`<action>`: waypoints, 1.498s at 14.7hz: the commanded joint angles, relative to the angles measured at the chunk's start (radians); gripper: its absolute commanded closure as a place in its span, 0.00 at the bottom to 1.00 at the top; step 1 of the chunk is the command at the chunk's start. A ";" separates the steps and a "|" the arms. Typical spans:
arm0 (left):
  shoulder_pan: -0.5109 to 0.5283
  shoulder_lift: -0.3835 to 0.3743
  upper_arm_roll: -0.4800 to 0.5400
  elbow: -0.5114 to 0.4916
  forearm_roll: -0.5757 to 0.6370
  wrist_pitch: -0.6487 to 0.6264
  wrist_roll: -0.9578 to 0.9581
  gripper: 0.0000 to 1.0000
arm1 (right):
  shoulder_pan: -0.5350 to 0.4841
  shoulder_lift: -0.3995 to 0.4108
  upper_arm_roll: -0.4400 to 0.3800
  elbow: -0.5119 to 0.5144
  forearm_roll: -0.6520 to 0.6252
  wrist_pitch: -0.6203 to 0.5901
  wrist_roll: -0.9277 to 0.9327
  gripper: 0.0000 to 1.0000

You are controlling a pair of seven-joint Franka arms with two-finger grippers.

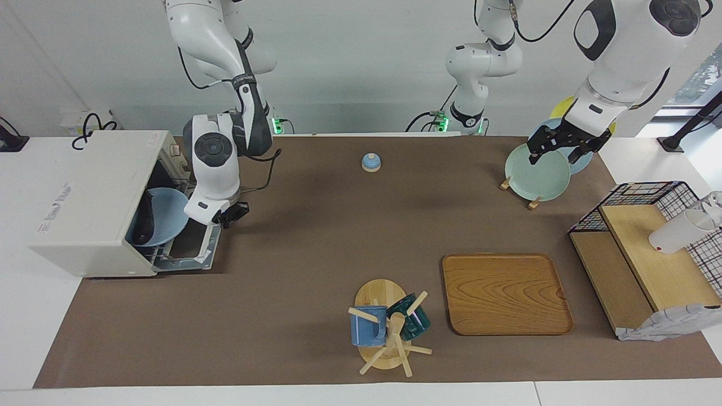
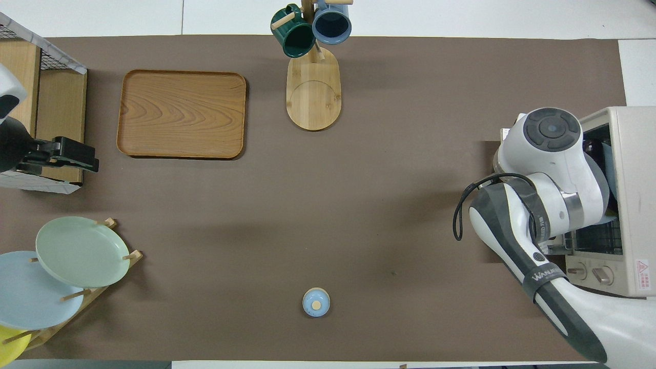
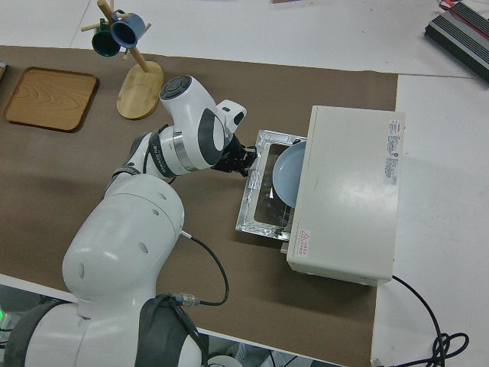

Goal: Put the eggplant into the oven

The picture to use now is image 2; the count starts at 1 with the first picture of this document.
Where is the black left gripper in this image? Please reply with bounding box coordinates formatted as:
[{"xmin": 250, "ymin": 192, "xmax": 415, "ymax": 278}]
[{"xmin": 23, "ymin": 136, "xmax": 99, "ymax": 174}]

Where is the cream toaster oven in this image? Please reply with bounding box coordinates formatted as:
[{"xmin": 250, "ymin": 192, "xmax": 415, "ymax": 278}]
[{"xmin": 494, "ymin": 106, "xmax": 656, "ymax": 298}]

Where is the wooden shelf unit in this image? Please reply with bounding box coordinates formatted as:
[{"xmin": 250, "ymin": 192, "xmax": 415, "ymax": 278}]
[{"xmin": 0, "ymin": 13, "xmax": 88, "ymax": 194}]

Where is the pale green racked plate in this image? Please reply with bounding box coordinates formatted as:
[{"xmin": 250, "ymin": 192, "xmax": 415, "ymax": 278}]
[{"xmin": 35, "ymin": 216, "xmax": 131, "ymax": 289}]

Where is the rectangular wooden tray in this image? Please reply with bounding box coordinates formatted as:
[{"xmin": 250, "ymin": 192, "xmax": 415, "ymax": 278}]
[{"xmin": 116, "ymin": 69, "xmax": 248, "ymax": 159}]

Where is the wooden plate rack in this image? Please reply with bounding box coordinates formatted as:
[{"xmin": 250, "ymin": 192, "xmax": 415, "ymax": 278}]
[{"xmin": 3, "ymin": 218, "xmax": 144, "ymax": 352}]

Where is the light blue racked plate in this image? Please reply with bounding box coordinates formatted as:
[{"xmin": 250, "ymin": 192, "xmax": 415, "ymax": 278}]
[{"xmin": 0, "ymin": 250, "xmax": 85, "ymax": 331}]

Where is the yellow racked plate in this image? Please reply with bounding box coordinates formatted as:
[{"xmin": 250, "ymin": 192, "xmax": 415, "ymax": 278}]
[{"xmin": 0, "ymin": 324, "xmax": 32, "ymax": 367}]

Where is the wooden mug tree stand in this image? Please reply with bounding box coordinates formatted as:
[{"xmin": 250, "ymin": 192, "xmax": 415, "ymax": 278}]
[{"xmin": 271, "ymin": 0, "xmax": 354, "ymax": 132}]

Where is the dark green mug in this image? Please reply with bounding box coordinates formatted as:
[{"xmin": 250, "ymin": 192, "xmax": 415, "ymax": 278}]
[{"xmin": 271, "ymin": 4, "xmax": 317, "ymax": 58}]

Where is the brown table mat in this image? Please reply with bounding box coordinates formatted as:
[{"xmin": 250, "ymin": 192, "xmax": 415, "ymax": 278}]
[{"xmin": 0, "ymin": 35, "xmax": 652, "ymax": 362}]

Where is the blue mug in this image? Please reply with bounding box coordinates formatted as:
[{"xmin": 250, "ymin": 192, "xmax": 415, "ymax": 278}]
[{"xmin": 312, "ymin": 0, "xmax": 353, "ymax": 45}]

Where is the black wire basket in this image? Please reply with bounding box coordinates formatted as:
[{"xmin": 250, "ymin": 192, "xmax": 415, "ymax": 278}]
[{"xmin": 0, "ymin": 13, "xmax": 88, "ymax": 75}]

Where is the metal wire oven rack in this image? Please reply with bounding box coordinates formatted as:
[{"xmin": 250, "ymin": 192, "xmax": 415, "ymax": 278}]
[{"xmin": 573, "ymin": 219, "xmax": 624, "ymax": 255}]

